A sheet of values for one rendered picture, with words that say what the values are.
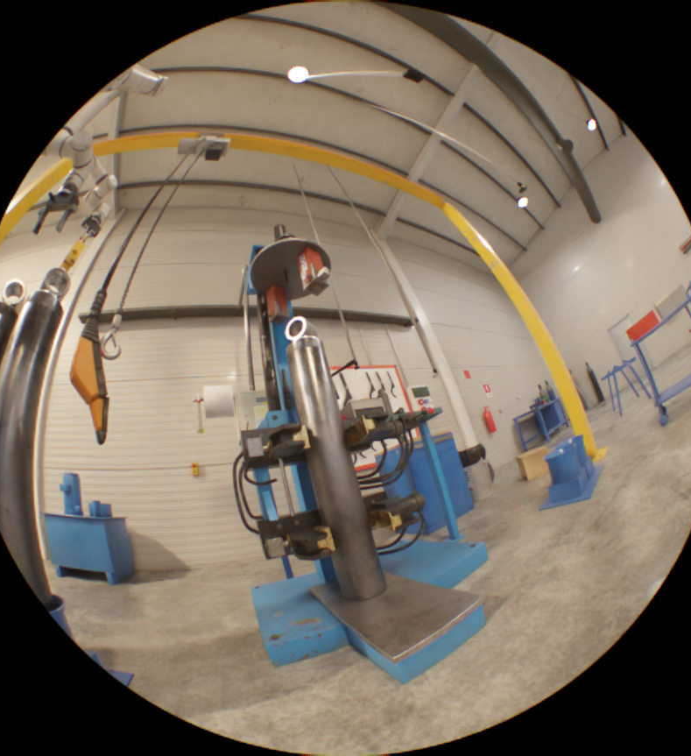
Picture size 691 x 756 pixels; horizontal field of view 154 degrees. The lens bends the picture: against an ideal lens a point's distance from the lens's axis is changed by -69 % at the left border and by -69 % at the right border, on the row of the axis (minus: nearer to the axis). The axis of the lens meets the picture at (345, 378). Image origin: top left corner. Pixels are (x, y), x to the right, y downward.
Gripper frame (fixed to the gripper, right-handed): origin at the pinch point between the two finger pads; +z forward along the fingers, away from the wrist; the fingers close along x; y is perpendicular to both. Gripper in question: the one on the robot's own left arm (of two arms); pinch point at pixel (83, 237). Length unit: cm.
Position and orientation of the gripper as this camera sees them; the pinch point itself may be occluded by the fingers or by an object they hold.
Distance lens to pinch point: 169.4
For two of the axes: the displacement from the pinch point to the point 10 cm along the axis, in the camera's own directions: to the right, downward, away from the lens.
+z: 2.4, 8.9, -3.8
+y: 9.4, -3.2, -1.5
